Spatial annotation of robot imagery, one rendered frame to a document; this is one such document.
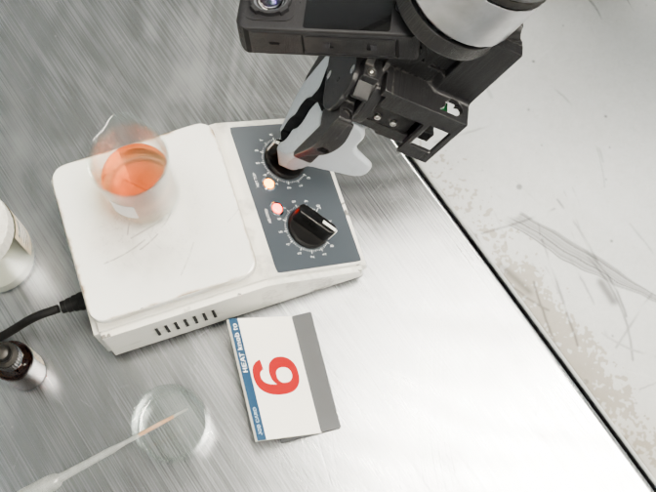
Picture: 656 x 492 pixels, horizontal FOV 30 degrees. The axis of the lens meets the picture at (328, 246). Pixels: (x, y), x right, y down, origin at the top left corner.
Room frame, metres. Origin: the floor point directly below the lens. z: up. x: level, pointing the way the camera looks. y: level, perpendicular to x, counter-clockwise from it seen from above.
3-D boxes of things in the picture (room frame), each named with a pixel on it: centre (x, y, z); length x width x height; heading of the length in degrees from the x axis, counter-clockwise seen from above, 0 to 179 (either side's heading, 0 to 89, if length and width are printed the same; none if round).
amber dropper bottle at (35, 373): (0.20, 0.23, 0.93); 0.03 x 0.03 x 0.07
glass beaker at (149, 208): (0.30, 0.13, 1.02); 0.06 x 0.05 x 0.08; 7
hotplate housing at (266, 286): (0.28, 0.10, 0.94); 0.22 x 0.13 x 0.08; 104
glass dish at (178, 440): (0.15, 0.12, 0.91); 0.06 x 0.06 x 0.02
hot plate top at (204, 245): (0.28, 0.12, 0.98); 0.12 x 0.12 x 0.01; 14
